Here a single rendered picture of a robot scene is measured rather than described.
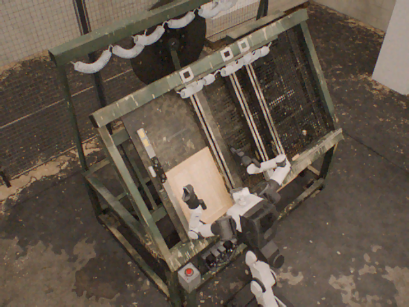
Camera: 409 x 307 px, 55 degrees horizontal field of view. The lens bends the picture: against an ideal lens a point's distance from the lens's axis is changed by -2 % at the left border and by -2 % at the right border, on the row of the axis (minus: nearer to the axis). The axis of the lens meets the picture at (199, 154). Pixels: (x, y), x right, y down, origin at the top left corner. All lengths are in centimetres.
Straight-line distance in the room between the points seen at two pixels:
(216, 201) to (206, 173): 25
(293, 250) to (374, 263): 80
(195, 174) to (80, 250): 174
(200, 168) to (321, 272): 172
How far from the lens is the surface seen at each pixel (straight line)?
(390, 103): 629
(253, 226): 269
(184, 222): 310
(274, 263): 292
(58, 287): 423
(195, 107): 305
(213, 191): 323
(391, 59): 643
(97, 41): 296
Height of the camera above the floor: 357
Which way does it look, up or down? 45 degrees down
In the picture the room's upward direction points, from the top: 2 degrees counter-clockwise
